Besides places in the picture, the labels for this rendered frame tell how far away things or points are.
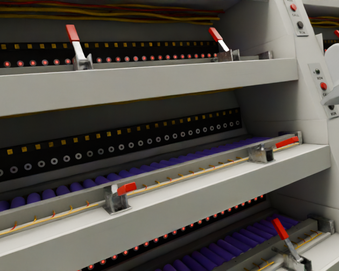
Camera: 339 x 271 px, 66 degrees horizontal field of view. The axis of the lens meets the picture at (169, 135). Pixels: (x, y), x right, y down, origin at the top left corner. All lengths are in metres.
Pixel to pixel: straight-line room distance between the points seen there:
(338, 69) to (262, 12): 0.36
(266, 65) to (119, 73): 0.29
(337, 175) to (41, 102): 0.53
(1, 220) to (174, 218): 0.21
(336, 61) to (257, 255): 0.34
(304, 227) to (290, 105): 0.25
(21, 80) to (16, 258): 0.19
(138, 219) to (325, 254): 0.37
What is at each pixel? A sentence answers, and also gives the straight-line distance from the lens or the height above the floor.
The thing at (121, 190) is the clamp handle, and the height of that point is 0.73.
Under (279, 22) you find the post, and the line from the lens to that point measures 0.65.
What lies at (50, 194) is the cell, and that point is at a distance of 0.41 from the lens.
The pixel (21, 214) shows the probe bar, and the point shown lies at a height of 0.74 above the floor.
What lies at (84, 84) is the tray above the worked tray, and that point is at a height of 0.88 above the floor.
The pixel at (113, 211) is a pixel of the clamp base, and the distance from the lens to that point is 0.33.
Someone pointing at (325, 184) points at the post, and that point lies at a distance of 0.63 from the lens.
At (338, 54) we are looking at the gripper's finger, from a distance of 0.36.
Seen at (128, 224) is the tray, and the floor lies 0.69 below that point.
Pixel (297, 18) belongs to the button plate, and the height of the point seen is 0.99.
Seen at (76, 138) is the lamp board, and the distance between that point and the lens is 0.50.
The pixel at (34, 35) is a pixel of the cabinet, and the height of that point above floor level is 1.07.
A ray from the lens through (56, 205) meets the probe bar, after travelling 0.37.
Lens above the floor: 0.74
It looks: 8 degrees up
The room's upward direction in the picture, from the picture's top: 16 degrees counter-clockwise
